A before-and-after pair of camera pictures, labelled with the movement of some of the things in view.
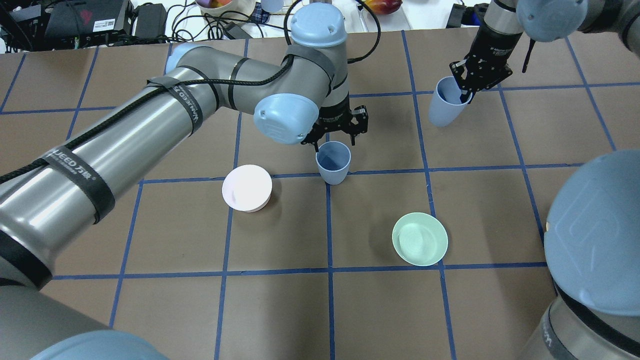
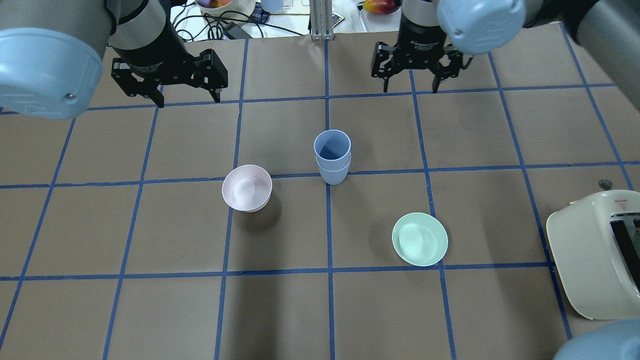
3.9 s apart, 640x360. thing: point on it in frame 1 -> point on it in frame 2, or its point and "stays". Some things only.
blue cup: [446, 107] -> [332, 149]
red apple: [384, 7] stays
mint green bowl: [420, 239] stays
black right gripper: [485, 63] -> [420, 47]
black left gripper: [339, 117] -> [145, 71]
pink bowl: [247, 188] stays
